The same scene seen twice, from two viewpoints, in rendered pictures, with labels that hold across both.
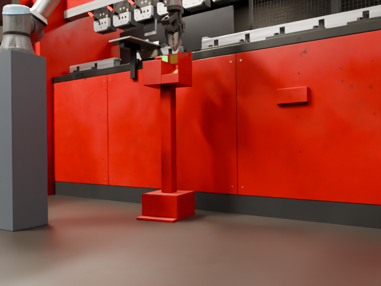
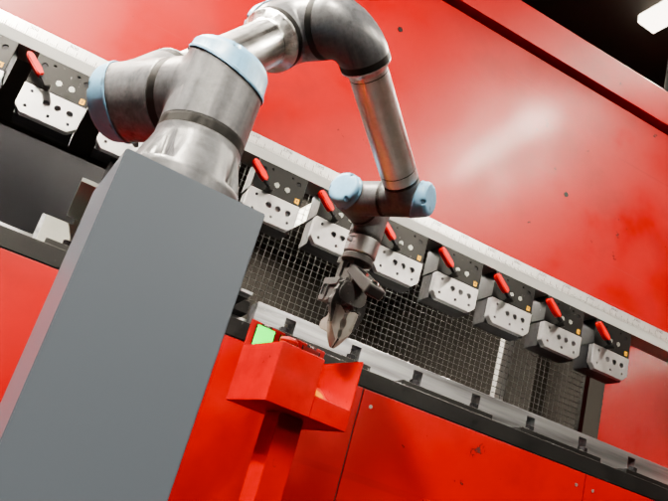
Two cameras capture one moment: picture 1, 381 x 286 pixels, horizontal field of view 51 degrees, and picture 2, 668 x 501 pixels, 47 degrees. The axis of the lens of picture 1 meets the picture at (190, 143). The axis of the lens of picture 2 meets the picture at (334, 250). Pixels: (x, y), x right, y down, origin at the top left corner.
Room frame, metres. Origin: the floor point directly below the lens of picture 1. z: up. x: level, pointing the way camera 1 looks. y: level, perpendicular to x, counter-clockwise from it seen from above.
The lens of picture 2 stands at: (1.15, 1.41, 0.42)
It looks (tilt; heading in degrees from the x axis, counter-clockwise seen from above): 21 degrees up; 304
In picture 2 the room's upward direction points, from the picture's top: 17 degrees clockwise
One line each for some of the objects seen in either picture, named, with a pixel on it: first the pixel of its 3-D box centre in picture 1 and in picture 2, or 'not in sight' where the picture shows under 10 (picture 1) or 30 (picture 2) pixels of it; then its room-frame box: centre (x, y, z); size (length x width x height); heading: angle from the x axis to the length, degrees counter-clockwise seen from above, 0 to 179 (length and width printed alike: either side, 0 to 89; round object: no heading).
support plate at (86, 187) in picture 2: (134, 43); (112, 213); (2.49, 0.34, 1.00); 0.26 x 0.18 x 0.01; 144
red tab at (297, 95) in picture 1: (292, 95); not in sight; (1.88, -0.48, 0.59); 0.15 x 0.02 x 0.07; 54
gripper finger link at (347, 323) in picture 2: (178, 42); (339, 330); (2.00, 0.05, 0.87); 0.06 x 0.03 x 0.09; 155
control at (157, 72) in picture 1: (167, 68); (296, 374); (2.03, 0.11, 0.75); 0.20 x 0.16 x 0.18; 65
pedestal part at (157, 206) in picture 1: (166, 205); not in sight; (2.00, 0.12, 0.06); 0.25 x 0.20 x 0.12; 155
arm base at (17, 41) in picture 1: (17, 45); (189, 168); (1.83, 0.79, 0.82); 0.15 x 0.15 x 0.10
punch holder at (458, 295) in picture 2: not in sight; (450, 281); (2.03, -0.53, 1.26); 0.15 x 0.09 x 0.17; 54
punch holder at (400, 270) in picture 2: not in sight; (394, 255); (2.15, -0.37, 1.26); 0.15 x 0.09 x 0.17; 54
